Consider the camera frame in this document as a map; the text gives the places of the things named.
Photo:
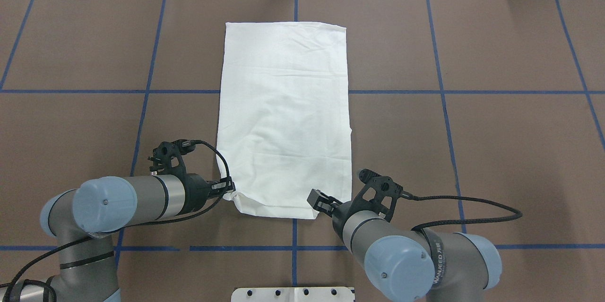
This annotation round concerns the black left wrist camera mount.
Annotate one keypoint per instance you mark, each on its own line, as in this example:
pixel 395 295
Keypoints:
pixel 167 158

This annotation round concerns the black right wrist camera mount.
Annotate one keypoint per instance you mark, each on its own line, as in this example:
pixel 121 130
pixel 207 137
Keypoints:
pixel 379 195

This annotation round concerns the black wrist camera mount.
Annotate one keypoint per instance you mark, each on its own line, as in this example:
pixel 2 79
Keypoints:
pixel 379 195
pixel 167 158

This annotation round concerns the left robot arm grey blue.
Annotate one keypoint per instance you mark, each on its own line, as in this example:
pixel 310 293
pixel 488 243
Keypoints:
pixel 82 268

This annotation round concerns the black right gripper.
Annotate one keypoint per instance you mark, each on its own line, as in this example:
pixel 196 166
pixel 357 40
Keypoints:
pixel 340 211

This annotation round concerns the white long-sleeve printed shirt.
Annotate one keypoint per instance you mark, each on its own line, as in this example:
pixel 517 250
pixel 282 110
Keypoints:
pixel 284 122

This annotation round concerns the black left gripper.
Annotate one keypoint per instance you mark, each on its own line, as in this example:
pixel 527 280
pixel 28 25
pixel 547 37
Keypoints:
pixel 194 189

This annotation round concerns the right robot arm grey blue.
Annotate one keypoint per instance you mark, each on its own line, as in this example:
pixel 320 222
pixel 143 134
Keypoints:
pixel 406 266

